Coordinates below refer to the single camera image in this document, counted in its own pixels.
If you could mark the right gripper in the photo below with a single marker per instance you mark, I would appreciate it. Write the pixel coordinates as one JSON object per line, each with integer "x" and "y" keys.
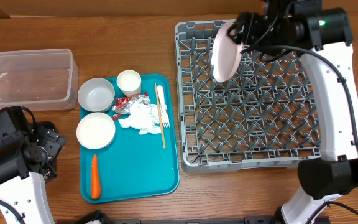
{"x": 250, "y": 24}

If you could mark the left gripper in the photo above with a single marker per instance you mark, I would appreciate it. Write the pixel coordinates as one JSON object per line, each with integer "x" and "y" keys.
{"x": 51, "y": 141}

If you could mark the white round plate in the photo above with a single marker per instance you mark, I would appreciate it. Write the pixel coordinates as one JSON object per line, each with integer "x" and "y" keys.
{"x": 226, "y": 55}

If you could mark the white ceramic bowl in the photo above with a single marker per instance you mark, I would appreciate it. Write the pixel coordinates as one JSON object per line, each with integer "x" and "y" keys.
{"x": 96, "y": 131}

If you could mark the grey bowl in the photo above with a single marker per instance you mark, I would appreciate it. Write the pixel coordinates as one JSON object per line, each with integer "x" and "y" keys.
{"x": 96, "y": 95}

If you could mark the orange carrot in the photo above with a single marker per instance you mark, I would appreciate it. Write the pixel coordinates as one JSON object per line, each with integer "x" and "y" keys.
{"x": 95, "y": 185}

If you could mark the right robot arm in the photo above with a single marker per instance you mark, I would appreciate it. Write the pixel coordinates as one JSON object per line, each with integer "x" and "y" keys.
{"x": 322, "y": 38}

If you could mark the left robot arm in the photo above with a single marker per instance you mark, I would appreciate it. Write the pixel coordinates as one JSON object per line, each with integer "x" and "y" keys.
{"x": 28, "y": 151}

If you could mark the black waste tray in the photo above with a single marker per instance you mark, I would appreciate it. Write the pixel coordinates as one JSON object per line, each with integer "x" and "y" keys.
{"x": 48, "y": 125}

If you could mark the grey dishwasher rack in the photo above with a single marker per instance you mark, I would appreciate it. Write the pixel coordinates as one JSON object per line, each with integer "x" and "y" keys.
{"x": 264, "y": 116}

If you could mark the clear plastic bin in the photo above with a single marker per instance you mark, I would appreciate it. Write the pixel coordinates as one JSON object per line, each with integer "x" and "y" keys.
{"x": 41, "y": 80}

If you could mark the red foil wrapper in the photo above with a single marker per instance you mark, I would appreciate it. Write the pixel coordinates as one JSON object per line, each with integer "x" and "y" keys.
{"x": 122, "y": 105}

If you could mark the teal plastic tray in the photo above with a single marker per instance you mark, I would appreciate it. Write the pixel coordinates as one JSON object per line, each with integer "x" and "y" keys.
{"x": 134, "y": 165}

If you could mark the white paper cup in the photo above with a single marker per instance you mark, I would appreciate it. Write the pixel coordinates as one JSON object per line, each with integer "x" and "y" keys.
{"x": 129, "y": 82}

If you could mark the crumpled white napkin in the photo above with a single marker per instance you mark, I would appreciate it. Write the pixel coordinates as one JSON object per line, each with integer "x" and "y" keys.
{"x": 143, "y": 117}

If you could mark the wooden chopstick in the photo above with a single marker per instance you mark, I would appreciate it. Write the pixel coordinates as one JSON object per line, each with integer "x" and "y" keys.
{"x": 160, "y": 117}

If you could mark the white plastic fork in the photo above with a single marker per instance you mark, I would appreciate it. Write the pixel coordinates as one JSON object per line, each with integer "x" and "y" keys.
{"x": 161, "y": 96}

